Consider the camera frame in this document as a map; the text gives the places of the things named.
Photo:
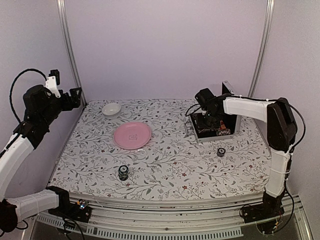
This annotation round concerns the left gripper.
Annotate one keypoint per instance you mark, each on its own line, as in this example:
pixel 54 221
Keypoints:
pixel 69 105

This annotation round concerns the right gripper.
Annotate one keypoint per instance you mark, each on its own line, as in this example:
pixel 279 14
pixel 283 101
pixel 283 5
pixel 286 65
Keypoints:
pixel 215 125

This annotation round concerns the aluminium poker case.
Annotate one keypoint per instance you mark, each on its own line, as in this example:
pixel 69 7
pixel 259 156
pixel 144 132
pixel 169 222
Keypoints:
pixel 229 126

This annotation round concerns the clear plastic wrap piece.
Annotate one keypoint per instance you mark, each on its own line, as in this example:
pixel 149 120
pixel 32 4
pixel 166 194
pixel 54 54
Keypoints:
pixel 140 155

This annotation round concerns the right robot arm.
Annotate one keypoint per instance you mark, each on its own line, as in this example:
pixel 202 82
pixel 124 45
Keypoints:
pixel 280 128

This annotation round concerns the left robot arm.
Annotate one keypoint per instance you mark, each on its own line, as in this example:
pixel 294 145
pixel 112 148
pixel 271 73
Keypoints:
pixel 43 104

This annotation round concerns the white bowl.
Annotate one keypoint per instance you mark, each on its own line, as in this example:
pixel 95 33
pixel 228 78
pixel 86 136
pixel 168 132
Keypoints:
pixel 111 109

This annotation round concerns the pink plate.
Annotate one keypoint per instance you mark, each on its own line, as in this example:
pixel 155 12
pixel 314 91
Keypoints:
pixel 132 135

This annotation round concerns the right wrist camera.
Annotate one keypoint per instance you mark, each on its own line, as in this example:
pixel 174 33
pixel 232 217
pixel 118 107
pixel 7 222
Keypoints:
pixel 204 97

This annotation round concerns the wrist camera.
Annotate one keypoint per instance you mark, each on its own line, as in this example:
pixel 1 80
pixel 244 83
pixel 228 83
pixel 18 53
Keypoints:
pixel 52 82
pixel 204 97

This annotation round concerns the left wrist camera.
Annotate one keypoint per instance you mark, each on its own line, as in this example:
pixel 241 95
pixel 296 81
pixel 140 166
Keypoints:
pixel 52 82

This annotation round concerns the left aluminium frame post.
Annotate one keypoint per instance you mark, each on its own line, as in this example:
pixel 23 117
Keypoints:
pixel 62 13

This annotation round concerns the aluminium frame post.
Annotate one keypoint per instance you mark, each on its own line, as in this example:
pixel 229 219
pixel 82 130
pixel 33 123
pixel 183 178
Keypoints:
pixel 267 24
pixel 62 13

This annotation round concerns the front aluminium rail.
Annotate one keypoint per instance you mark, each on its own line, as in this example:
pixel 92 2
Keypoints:
pixel 205 219

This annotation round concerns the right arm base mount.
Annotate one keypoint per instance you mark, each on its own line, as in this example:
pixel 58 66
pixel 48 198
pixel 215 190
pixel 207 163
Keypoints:
pixel 267 223

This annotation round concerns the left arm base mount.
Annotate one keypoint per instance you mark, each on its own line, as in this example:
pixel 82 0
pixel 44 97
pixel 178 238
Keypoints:
pixel 79 211

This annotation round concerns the right aluminium frame post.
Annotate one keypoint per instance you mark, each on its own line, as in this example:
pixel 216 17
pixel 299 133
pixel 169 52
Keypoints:
pixel 267 24

